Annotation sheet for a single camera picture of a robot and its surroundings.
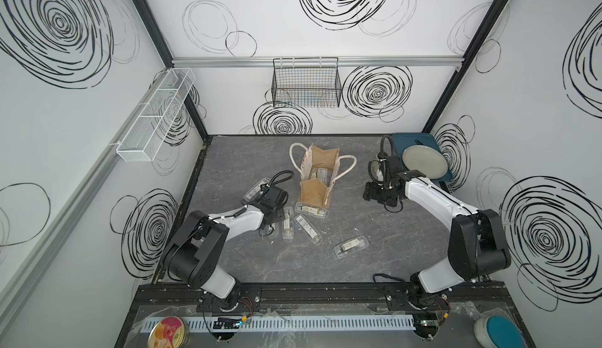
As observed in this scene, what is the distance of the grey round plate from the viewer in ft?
3.48

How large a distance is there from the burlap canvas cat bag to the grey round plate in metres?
0.36

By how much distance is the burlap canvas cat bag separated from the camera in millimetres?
905
